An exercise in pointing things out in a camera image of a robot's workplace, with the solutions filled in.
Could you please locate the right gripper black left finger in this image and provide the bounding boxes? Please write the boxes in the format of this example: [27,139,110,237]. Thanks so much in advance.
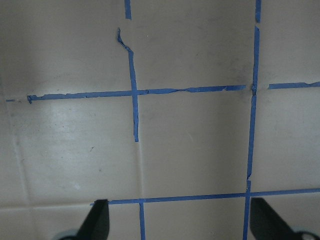
[76,199,110,240]

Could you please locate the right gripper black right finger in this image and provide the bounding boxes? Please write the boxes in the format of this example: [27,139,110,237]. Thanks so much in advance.
[249,197,295,240]

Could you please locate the blue tape grid lines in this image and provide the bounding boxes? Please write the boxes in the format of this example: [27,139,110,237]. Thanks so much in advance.
[0,0,320,240]

